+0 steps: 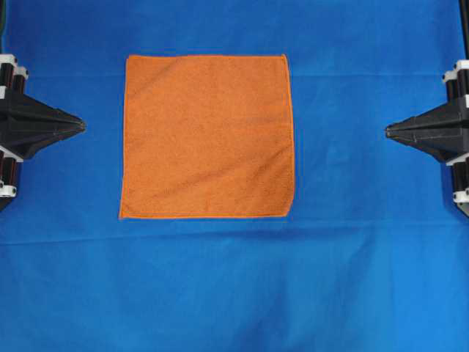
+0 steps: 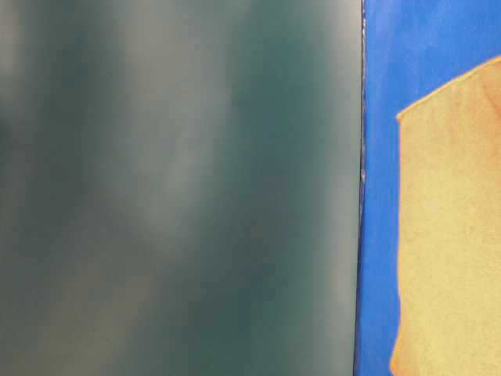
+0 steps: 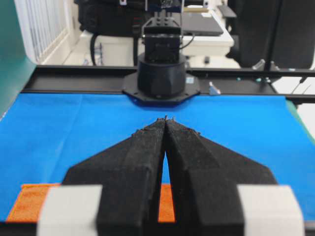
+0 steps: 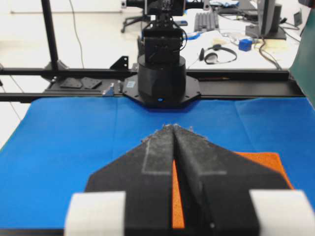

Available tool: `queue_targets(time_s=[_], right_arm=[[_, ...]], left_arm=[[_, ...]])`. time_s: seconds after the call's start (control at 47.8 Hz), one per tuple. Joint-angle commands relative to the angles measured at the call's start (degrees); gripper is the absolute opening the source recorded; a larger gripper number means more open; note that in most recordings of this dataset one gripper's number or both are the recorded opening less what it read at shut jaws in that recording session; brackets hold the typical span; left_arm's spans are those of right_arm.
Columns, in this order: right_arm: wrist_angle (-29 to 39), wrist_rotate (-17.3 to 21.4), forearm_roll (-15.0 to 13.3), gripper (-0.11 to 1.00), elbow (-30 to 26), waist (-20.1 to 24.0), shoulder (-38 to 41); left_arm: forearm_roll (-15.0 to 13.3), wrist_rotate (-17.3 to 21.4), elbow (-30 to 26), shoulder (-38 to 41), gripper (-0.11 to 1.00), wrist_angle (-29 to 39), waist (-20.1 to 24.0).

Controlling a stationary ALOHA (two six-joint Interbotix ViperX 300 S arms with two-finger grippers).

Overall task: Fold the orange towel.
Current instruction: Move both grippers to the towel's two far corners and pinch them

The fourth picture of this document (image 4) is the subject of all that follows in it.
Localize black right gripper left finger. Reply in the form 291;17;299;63
64;125;174;236

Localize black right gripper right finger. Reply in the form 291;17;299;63
173;125;315;236

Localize orange towel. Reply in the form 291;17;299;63
172;152;294;230

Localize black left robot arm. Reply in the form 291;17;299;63
122;0;201;108

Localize blue table cloth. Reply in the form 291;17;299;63
0;97;315;229

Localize black headphones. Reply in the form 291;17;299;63
198;44;238;65

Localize green cloth sheet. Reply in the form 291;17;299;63
290;8;315;108

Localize blue small box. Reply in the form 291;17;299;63
238;38;252;52

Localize black monitor stand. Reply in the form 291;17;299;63
245;0;286;40

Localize black keyboard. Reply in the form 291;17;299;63
194;12;219;32

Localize black office chair base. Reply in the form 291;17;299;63
121;11;151;33

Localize black metal frame rail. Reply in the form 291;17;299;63
0;68;305;107

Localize black vertical frame post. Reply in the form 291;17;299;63
41;0;67;71

